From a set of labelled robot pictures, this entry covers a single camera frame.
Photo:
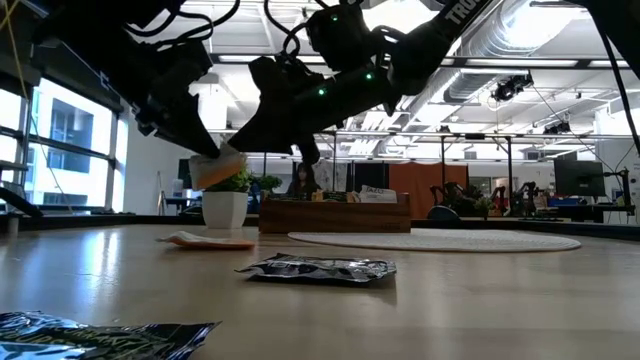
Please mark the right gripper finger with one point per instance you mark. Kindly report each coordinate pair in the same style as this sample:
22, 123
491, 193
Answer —
257, 125
277, 142

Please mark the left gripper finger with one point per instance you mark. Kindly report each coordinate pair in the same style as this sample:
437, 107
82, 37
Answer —
177, 134
197, 125

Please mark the black foil tea packet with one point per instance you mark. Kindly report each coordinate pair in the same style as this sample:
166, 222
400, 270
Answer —
320, 270
75, 340

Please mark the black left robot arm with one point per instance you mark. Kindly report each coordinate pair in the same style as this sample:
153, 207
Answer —
75, 30

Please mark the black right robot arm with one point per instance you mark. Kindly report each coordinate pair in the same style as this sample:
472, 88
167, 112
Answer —
440, 35

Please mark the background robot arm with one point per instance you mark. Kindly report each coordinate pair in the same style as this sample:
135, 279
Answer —
455, 195
522, 197

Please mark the dark background monitor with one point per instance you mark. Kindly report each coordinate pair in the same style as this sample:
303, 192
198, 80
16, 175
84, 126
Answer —
183, 172

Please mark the small background plant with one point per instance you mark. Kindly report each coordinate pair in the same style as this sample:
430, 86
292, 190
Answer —
270, 182
482, 204

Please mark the person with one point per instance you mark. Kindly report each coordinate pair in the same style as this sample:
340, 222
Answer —
302, 182

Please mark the long ceiling light strip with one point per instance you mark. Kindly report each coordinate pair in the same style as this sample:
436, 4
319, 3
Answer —
525, 63
612, 64
235, 58

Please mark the green plant in white pot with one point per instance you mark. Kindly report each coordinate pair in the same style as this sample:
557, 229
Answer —
225, 210

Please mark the black partition panel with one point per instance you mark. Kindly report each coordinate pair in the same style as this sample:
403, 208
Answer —
367, 175

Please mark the brown wooden organizer box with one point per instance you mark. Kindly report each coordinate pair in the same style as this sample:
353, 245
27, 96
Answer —
335, 217

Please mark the orange partition panel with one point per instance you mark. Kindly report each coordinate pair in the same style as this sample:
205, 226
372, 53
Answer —
425, 187

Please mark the round white woven placemat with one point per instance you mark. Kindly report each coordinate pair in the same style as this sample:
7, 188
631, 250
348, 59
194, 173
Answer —
435, 241

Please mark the black computer monitor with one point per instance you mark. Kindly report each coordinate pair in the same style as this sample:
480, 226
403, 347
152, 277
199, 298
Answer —
580, 177

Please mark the black background desk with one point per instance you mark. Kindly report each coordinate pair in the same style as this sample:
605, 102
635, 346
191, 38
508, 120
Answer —
590, 210

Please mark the black monitor stand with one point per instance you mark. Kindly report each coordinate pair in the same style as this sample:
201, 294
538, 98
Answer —
625, 190

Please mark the black background frame rig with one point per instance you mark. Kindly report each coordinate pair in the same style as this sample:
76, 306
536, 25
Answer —
475, 136

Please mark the silver ventilation duct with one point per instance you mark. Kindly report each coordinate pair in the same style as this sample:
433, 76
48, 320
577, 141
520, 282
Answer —
475, 45

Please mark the black ceiling camera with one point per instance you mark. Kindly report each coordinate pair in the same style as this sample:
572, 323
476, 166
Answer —
557, 128
510, 89

